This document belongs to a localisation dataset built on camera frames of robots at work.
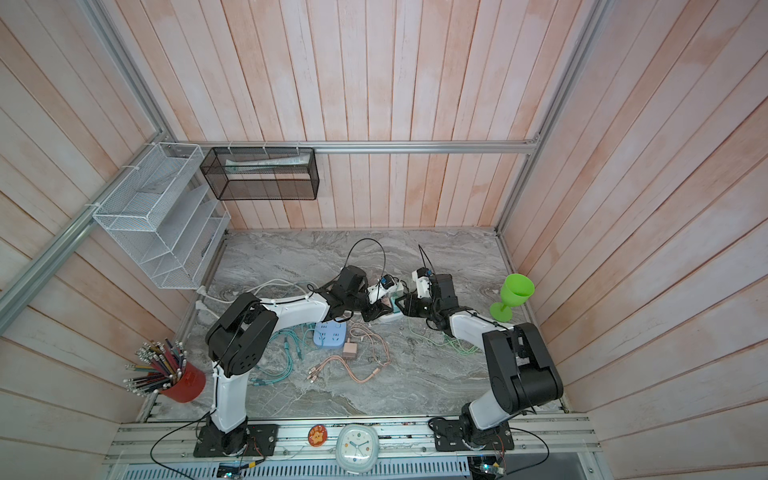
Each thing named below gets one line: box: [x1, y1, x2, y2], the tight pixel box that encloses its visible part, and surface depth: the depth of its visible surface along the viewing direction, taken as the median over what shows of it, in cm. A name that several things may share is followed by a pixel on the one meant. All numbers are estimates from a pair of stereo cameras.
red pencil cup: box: [124, 338, 207, 403], surface depth 73 cm
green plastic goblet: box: [490, 273, 535, 323], surface depth 87 cm
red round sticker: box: [308, 424, 328, 447], surface depth 76 cm
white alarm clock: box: [335, 424, 379, 473], surface depth 71 cm
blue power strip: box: [314, 321, 347, 347], surface depth 90 cm
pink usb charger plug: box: [342, 338, 357, 359], surface depth 89 cm
